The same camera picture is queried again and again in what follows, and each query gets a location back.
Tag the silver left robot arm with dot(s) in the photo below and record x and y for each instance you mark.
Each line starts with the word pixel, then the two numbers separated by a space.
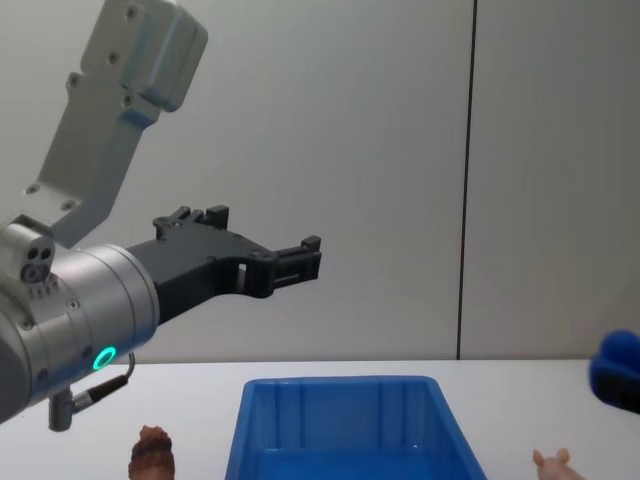
pixel 80 300

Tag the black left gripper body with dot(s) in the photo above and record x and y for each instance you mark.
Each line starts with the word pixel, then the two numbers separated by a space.
pixel 195 260

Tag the blue-capped right gripper finger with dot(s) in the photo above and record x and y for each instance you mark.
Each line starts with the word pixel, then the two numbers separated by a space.
pixel 617 370

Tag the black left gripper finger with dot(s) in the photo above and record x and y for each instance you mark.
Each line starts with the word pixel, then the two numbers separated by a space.
pixel 290 267
pixel 192 217

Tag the brown toy animal figure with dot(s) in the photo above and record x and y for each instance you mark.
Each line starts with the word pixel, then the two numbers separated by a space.
pixel 152 455

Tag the pink toy pig figure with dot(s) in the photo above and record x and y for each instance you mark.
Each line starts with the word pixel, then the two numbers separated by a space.
pixel 555 467

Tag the blue plastic bin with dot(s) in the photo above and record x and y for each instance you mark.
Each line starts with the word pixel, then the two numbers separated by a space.
pixel 345 440

